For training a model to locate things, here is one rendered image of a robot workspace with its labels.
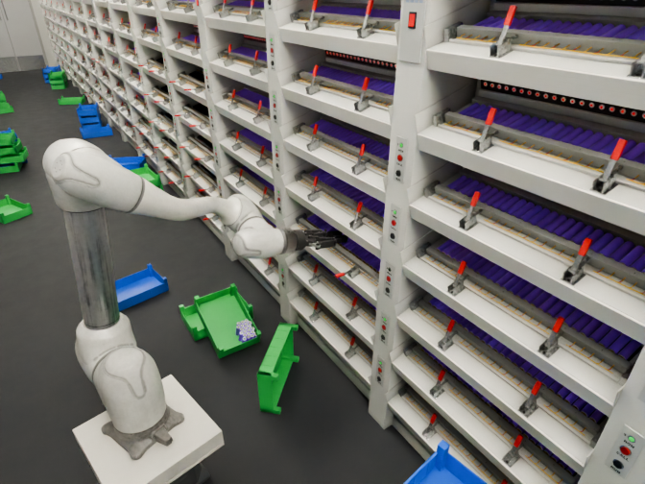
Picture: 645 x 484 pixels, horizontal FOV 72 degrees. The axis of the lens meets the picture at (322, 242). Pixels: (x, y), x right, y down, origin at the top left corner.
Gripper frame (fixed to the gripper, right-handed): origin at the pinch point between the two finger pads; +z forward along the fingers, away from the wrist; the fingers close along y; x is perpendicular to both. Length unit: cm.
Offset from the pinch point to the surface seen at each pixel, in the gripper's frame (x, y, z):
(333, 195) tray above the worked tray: -15.0, 4.4, -2.5
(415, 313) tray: 6.5, -44.0, 0.0
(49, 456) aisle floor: 85, 16, -94
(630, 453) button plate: -3, -107, -8
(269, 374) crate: 49, -10, -26
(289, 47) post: -61, 29, -16
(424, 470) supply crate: 18, -82, -31
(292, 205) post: -1.3, 29.3, -2.7
